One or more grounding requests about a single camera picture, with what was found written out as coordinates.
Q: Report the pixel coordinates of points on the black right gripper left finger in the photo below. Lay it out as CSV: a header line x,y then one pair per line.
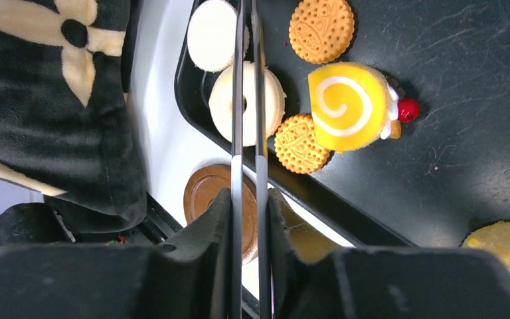
x,y
184,277

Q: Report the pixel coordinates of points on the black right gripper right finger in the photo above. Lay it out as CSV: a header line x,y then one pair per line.
x,y
383,282

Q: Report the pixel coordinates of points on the yellow swirl roll cake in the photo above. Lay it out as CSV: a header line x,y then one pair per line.
x,y
353,105

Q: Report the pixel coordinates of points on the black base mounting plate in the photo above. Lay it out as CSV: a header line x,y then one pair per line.
x,y
158,225

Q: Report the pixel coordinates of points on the brown wooden coaster left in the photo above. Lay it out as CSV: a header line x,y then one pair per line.
x,y
201,189

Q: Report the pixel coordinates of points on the round tan biscuit lower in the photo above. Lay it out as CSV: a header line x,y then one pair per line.
x,y
296,145

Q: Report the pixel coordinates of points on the round tan biscuit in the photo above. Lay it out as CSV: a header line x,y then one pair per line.
x,y
296,145
320,31

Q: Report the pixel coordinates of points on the black rectangular tray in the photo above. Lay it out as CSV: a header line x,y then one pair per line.
x,y
449,173

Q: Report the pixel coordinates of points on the white glazed donut lower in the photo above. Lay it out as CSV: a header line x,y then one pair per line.
x,y
220,103

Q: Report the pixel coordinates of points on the black floral plush blanket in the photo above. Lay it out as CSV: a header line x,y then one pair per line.
x,y
65,129

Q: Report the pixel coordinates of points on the white round cake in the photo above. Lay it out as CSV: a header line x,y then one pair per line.
x,y
211,35

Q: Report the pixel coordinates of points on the round tan biscuit upper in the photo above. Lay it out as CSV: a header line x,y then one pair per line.
x,y
320,31

